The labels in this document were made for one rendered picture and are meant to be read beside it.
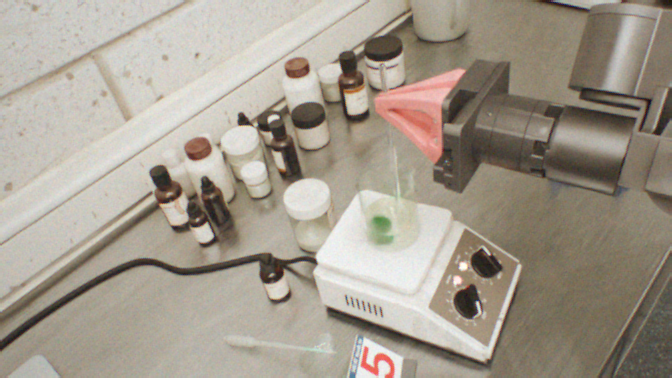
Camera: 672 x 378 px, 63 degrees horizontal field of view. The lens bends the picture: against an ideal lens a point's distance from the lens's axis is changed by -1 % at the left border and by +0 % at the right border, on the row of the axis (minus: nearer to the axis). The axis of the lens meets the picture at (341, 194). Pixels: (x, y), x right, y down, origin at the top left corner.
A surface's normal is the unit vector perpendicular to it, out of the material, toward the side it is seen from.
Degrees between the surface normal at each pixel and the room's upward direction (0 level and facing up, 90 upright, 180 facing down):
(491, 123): 42
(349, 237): 0
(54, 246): 90
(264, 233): 0
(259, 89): 90
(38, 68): 90
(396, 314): 90
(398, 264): 0
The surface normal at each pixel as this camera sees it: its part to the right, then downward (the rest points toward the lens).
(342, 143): -0.15, -0.72
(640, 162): -0.70, -0.02
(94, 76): 0.74, 0.37
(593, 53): -0.83, -0.08
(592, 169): -0.54, 0.50
